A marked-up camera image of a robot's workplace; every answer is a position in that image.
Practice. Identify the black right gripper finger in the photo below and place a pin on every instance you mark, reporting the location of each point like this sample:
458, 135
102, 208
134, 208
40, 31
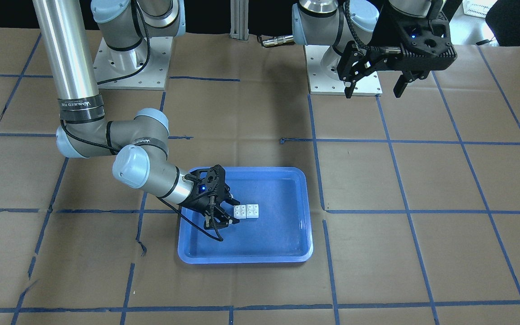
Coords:
216, 217
230, 199

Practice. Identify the aluminium frame post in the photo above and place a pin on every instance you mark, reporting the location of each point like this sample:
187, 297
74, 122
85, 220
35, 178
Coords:
239, 20

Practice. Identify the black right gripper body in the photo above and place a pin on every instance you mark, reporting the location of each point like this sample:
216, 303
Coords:
198, 202

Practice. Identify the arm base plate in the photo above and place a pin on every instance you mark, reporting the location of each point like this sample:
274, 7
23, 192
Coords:
321, 63
111, 64

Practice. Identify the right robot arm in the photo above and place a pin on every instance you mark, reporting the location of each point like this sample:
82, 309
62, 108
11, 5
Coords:
139, 145

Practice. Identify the white block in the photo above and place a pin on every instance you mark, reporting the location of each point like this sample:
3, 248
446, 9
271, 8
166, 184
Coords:
252, 211
240, 211

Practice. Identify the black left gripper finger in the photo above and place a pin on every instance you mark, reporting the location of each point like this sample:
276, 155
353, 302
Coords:
405, 79
354, 65

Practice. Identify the blue plastic tray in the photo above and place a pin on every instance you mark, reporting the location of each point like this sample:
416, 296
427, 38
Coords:
282, 233

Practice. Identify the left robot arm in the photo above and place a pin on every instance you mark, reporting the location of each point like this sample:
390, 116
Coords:
329, 23

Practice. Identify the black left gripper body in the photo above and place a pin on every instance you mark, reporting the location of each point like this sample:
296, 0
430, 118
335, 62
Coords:
385, 30

